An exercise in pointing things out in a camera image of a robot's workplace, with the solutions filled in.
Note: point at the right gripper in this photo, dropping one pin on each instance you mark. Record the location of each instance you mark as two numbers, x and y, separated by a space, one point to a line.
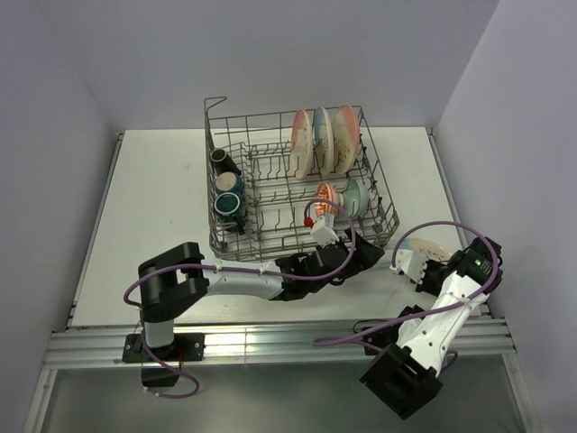
425 286

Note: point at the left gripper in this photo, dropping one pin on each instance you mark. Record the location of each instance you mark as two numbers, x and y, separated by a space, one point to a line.
365 254

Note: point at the light green bowl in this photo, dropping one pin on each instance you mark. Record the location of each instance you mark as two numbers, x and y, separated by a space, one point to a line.
356 198

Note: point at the orange patterned bowl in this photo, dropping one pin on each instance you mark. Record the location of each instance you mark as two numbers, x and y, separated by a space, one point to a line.
332 197

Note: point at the blue and cream plate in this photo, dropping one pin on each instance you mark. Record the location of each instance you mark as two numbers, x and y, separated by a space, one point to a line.
323 141

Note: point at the pink and cream plate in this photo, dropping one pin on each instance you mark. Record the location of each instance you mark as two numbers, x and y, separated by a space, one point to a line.
347 136

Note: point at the dark green mug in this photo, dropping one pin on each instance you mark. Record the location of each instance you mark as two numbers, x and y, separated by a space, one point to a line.
231 212

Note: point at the dark blue mug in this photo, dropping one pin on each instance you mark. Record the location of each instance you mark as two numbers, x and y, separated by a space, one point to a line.
229 182

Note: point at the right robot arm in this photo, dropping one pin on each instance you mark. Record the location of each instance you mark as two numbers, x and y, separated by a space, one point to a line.
405 373

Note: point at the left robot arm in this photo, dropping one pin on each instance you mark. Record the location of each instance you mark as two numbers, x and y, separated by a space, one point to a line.
172 282

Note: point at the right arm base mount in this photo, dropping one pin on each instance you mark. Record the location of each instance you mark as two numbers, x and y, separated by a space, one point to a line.
373 343

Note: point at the grey wire dish rack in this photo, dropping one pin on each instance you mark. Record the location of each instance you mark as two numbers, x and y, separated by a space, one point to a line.
259 147

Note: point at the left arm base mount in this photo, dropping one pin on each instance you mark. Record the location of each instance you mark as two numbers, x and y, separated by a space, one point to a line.
187 347

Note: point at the aluminium rail frame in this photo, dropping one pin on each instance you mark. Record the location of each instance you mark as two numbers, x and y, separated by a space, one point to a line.
266 375

